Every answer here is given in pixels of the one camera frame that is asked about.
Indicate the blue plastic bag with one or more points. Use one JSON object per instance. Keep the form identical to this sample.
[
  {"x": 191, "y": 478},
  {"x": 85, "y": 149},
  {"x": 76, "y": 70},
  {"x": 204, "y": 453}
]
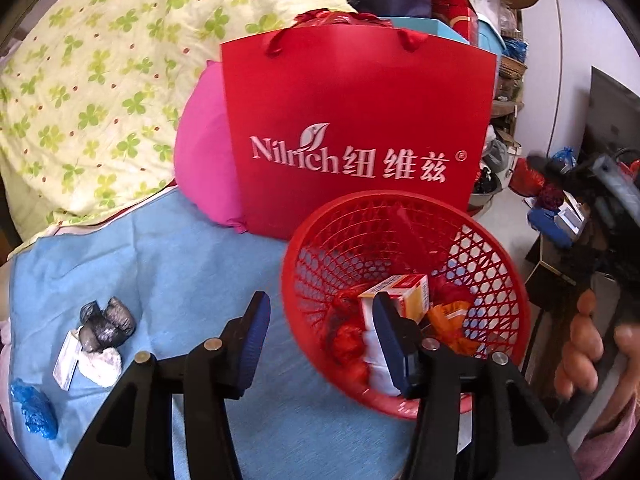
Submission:
[{"x": 35, "y": 410}]

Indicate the black television screen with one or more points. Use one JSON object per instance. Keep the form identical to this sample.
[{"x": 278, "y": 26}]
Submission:
[{"x": 612, "y": 105}]

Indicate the person's right hand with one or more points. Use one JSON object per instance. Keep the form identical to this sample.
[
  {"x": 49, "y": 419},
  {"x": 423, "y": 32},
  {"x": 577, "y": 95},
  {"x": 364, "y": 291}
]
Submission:
[{"x": 577, "y": 350}]

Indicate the white tissue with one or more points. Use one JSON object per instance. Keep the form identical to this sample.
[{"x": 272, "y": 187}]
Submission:
[{"x": 100, "y": 366}]

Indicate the white and blue box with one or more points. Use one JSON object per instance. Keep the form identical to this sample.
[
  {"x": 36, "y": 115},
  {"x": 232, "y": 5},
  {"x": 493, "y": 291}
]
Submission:
[{"x": 371, "y": 355}]

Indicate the red plastic bag on floor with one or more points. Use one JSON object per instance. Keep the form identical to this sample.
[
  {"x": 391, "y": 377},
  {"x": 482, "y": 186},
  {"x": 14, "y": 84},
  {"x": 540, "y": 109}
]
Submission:
[{"x": 525, "y": 177}]

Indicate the light blue blanket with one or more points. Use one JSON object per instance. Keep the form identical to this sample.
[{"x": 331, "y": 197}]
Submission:
[{"x": 200, "y": 270}]

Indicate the green clover print quilt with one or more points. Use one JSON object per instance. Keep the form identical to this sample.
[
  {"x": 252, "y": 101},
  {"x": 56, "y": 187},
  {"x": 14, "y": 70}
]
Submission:
[{"x": 100, "y": 85}]

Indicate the wicker basket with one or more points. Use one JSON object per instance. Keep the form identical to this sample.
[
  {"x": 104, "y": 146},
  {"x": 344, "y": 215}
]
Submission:
[{"x": 512, "y": 66}]

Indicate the red plastic basket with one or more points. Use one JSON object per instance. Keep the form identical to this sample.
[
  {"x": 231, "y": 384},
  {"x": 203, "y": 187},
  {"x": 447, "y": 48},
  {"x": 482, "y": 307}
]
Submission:
[{"x": 320, "y": 260}]

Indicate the metal bowl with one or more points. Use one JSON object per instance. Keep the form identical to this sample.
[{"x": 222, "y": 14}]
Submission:
[{"x": 482, "y": 199}]

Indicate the orange wrapper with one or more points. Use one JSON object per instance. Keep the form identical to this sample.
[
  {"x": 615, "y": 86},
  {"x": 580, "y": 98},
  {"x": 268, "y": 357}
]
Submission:
[{"x": 450, "y": 325}]

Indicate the person's right forearm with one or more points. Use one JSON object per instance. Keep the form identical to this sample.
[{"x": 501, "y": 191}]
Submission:
[{"x": 615, "y": 435}]

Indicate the long red plastic bag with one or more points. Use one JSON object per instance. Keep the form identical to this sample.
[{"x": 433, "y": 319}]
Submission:
[{"x": 345, "y": 345}]

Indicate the grey plastic bag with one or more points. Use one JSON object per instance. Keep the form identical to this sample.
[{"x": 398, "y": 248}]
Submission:
[{"x": 107, "y": 330}]

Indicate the red plastic bag in paper bag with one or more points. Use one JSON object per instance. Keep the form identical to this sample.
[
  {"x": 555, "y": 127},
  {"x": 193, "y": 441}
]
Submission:
[{"x": 330, "y": 17}]

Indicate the light blue cardboard box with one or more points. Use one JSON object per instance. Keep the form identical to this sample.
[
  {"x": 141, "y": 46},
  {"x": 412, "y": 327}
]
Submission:
[{"x": 430, "y": 27}]

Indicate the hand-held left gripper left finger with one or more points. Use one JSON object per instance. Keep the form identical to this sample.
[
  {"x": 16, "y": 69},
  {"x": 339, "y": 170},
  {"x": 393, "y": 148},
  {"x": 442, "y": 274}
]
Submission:
[{"x": 252, "y": 345}]

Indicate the orange and white box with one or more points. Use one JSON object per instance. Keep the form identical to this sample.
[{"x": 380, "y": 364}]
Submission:
[{"x": 407, "y": 295}]

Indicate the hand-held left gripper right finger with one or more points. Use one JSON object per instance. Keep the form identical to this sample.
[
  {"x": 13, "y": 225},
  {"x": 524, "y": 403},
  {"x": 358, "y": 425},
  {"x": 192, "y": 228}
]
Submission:
[{"x": 395, "y": 345}]

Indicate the curved wooden shelf board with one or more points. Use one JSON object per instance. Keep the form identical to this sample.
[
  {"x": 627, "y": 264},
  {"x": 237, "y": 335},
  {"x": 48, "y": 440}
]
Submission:
[{"x": 506, "y": 107}]

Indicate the pink pillow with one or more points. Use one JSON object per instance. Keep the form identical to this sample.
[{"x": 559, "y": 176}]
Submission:
[{"x": 205, "y": 160}]

